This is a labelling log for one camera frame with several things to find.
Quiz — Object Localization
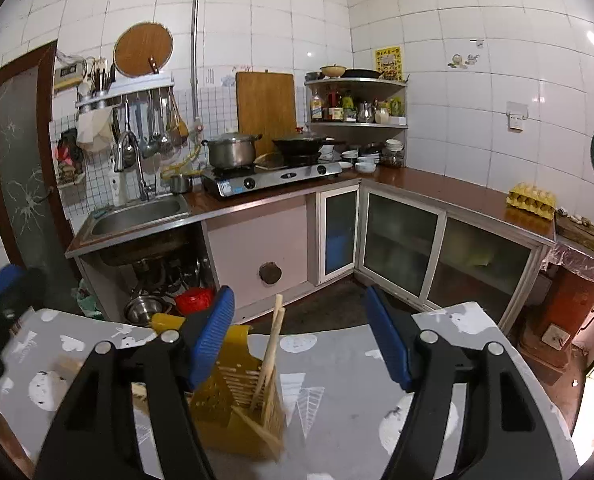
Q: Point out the steel bowls under sink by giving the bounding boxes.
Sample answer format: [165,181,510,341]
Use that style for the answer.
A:
[123,295,173,327]

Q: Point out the metal corner shelf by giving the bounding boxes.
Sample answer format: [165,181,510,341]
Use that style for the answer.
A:
[305,77,409,133]

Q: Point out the rectangular wooden cutting board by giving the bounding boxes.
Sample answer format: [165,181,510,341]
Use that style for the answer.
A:
[235,72,297,156]

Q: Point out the white wall socket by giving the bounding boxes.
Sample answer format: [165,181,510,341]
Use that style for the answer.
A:
[506,101,529,132]

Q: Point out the steel cooking pot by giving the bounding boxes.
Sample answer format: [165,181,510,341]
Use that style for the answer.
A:
[201,132,262,170]

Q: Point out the steel sink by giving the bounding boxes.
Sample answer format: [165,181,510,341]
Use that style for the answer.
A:
[81,195,191,244]

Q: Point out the wall utensil rack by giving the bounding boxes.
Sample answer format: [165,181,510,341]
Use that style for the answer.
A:
[74,73,185,158]

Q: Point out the red cabinet with plastic cover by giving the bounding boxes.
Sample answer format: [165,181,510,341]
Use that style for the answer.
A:
[518,211,594,376]

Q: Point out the red bowl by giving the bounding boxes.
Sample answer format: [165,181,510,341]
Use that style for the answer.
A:
[175,287,215,316]

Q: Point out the yellow wall poster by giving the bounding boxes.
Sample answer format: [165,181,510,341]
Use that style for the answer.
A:
[374,46,404,81]

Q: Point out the vertical metal pipe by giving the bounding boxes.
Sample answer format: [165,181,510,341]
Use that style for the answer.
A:
[190,0,203,131]

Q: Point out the white soap bottle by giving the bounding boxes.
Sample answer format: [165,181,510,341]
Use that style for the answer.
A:
[109,171,128,207]

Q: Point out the dark framed glass door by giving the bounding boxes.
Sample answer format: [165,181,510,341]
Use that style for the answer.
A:
[0,41,80,313]

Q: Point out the kitchen counter cabinets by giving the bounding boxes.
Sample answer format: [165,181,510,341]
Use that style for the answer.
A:
[67,168,555,330]

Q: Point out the yellow egg tray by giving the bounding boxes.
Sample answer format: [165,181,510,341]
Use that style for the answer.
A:
[506,182,558,220]

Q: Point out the beige wall control box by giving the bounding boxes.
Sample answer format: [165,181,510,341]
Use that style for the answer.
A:
[53,62,85,93]

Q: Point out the steel faucet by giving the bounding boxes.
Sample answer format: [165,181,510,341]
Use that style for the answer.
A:
[114,130,156,202]

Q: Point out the grey polar bear tablecloth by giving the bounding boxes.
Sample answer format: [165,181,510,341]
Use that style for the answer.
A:
[0,302,579,479]

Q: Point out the steel gas stove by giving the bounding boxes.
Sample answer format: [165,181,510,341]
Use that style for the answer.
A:
[201,162,343,198]

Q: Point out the black wok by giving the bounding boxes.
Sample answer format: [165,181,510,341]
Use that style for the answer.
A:
[273,136,345,167]

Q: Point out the round wooden cutting board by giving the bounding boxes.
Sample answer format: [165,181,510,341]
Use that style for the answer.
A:
[112,22,175,78]

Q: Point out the glass jar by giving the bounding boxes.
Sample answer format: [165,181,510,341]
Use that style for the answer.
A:
[379,139,405,168]

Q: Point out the yellow slotted utensil holder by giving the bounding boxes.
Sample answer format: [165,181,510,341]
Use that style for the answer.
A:
[151,312,289,463]

